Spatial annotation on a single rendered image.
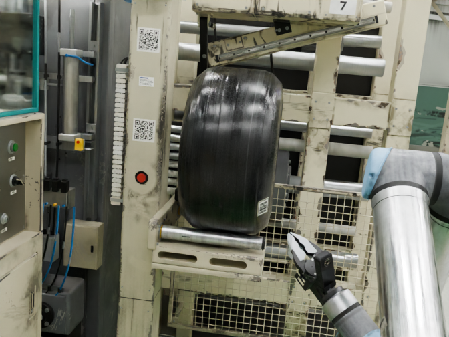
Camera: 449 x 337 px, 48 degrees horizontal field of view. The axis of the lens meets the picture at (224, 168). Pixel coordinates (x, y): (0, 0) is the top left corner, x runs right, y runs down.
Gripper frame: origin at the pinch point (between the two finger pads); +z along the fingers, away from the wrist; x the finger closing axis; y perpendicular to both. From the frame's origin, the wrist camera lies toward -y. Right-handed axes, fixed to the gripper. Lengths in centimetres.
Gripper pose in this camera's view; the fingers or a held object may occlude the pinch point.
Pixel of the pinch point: (292, 235)
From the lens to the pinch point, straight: 146.4
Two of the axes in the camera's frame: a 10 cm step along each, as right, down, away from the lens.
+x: 8.3, -3.6, 4.2
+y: -1.5, 5.9, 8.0
